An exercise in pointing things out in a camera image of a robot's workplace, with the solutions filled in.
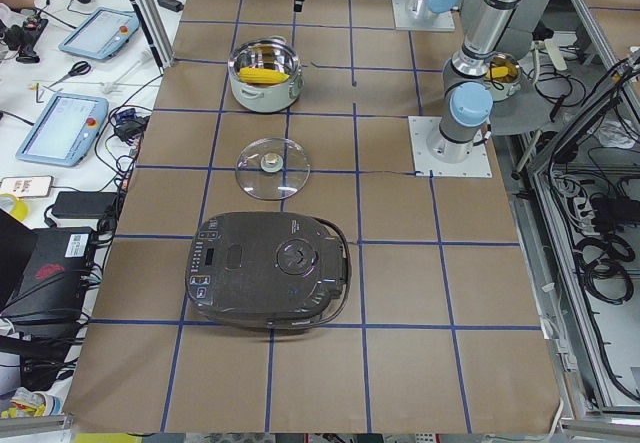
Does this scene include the aluminium frame post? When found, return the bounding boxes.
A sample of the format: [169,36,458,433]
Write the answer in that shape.
[129,0,174,70]

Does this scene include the yellow toy corn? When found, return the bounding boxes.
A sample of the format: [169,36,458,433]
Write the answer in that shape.
[238,67,289,86]

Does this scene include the yellow tape roll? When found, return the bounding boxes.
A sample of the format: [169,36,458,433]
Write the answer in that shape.
[0,194,29,222]

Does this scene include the far blue teach pendant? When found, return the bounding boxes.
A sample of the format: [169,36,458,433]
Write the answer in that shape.
[58,7,140,60]

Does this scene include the scissors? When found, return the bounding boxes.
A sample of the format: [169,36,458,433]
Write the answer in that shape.
[51,60,92,86]

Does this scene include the glass pot lid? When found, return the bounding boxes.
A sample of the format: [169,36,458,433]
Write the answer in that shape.
[235,137,311,201]

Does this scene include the steel bowl on chair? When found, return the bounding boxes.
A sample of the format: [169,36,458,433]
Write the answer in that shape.
[483,53,521,102]

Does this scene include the grey office chair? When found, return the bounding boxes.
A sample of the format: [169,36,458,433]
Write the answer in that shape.
[469,0,566,137]

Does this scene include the blue teach pendant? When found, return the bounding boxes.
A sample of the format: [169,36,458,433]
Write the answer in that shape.
[16,92,109,167]
[58,7,140,60]

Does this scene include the black power adapter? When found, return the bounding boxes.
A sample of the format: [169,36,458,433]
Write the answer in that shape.
[51,191,116,219]

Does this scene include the dark rice cooker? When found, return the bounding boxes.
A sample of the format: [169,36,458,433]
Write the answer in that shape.
[185,212,352,330]

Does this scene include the near blue teach pendant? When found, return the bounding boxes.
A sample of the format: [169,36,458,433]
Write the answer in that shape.
[16,92,109,167]

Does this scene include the pale green cooking pot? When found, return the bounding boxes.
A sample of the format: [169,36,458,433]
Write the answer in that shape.
[228,35,304,113]

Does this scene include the black computer box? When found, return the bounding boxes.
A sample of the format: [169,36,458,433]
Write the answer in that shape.
[1,227,98,325]

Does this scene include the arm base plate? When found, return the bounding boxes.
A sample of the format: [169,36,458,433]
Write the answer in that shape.
[391,0,458,32]
[408,116,492,178]

